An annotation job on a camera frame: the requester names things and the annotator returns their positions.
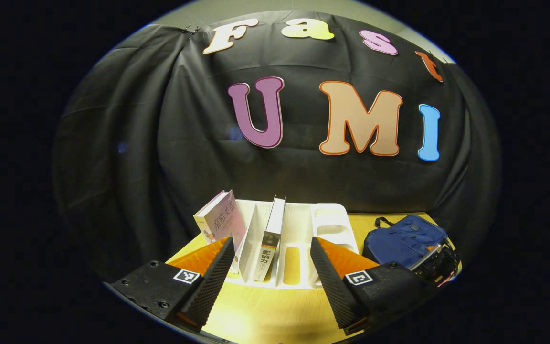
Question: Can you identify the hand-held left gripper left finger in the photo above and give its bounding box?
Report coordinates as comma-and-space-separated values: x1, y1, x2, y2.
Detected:
106, 237, 235, 333

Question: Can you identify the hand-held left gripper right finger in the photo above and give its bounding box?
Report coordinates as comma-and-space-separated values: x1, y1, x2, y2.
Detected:
309, 236, 440, 336

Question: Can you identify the blue schoolbag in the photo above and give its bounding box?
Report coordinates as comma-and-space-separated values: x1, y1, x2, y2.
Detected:
363, 215, 449, 270

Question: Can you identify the pink book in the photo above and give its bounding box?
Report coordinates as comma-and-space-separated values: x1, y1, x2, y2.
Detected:
193, 190, 247, 254

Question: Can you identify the white plastic bookshelf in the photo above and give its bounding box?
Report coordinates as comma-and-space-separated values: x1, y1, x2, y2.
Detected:
230, 199, 360, 290

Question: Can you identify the white and black book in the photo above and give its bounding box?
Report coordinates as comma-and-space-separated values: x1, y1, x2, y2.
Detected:
253, 195, 286, 282

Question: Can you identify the black backdrop cloth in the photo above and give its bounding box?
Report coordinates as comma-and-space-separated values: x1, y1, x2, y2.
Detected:
51, 10, 502, 282

